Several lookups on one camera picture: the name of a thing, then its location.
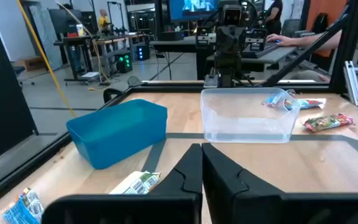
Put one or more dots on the black desk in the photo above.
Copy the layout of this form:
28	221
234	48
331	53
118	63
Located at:
73	39

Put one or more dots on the red light-blue chewy granola bar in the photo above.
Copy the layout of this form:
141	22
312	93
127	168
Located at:
306	104

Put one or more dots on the red green chewy granola bar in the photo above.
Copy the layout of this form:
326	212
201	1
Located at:
328	122

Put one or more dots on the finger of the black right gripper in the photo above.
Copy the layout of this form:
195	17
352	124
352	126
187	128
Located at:
224	42
238	42

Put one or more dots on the large monitor screen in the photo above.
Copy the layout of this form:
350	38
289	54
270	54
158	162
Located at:
191	9

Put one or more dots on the computer tower green lights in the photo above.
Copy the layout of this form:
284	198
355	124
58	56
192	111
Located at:
123	62

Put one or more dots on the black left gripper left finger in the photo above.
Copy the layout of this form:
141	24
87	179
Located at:
188	177

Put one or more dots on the cardboard box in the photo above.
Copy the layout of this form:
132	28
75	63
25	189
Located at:
33	63

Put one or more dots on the blue granola bar orange ends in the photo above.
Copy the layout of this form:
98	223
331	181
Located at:
22	208

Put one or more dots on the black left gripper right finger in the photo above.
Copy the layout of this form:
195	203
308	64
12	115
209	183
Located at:
228	193

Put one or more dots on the wooden top desk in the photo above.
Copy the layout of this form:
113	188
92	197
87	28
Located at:
120	39

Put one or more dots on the grey office chair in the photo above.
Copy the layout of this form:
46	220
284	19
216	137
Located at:
291	28

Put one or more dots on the person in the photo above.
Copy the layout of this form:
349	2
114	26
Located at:
273	15
103	22

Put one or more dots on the white flat box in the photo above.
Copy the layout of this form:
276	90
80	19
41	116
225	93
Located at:
90	75

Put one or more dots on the black curved bracket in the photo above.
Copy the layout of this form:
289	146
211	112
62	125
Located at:
107	93

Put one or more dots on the white green granola bar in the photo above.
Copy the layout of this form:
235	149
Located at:
135	183

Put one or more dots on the blue plastic bin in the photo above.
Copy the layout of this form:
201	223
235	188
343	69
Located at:
120	137

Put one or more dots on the dark grey long desk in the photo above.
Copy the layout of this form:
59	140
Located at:
172	43

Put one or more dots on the computer tower blue lights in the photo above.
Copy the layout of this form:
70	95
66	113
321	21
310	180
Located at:
142	53

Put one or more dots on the person's forearm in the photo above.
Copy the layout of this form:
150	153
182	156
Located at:
306	41

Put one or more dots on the black partition panel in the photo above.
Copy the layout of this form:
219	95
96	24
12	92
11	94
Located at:
2	77

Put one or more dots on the silver aluminium bracket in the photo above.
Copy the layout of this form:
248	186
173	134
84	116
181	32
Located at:
353	84

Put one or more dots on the grey keyboard desk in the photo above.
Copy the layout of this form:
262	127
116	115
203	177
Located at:
278	56

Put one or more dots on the blue office chair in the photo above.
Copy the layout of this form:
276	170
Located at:
19	71

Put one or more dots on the orange panel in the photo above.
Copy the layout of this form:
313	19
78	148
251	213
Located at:
334	9

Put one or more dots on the person's hand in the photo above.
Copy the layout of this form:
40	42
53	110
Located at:
281	40

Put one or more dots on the black backlit keyboard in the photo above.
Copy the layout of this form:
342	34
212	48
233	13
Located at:
264	49

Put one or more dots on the clear plastic bin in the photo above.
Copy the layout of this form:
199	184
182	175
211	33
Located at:
247	124

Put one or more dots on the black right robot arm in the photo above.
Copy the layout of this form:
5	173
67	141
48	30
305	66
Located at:
227	67

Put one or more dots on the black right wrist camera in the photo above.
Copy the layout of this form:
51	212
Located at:
232	15

